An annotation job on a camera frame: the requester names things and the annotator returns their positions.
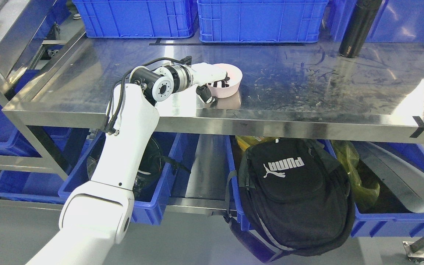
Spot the blue bin with helmet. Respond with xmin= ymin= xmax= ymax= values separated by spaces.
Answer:
xmin=58 ymin=131 xmax=188 ymax=225

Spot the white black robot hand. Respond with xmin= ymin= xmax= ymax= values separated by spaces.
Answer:
xmin=187 ymin=63 xmax=230 ymax=104

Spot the yellow plastic bag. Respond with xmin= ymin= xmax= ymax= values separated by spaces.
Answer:
xmin=331 ymin=140 xmax=380 ymax=212

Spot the pink plastic bowl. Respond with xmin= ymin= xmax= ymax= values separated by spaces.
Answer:
xmin=207 ymin=63 xmax=243 ymax=98

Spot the grey flat panel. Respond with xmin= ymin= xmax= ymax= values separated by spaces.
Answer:
xmin=353 ymin=141 xmax=424 ymax=213

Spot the blue bin far left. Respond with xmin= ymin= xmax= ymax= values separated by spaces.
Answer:
xmin=0 ymin=70 xmax=73 ymax=157

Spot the blue crate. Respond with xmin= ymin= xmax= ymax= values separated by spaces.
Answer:
xmin=73 ymin=0 xmax=198 ymax=39
xmin=197 ymin=0 xmax=328 ymax=43
xmin=325 ymin=0 xmax=424 ymax=43

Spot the blue crate top middle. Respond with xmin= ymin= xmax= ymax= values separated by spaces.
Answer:
xmin=197 ymin=0 xmax=328 ymax=43

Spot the black Puma backpack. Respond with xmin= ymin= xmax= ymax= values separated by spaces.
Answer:
xmin=208 ymin=138 xmax=356 ymax=262

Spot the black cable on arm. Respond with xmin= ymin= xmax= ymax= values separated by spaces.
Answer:
xmin=104 ymin=56 xmax=192 ymax=136

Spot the blue bin lower right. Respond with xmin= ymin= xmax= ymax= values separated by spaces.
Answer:
xmin=324 ymin=140 xmax=424 ymax=237

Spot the blue crate top left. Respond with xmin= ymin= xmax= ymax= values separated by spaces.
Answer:
xmin=73 ymin=0 xmax=198 ymax=39

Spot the blue crate top right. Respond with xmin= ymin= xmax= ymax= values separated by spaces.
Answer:
xmin=325 ymin=0 xmax=424 ymax=43

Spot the black thermos bottle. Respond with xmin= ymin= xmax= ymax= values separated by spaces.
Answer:
xmin=339 ymin=0 xmax=382 ymax=58

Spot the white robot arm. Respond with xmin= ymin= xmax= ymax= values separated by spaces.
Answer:
xmin=28 ymin=66 xmax=174 ymax=265

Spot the steel shelf rack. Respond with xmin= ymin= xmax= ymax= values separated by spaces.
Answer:
xmin=0 ymin=0 xmax=424 ymax=264

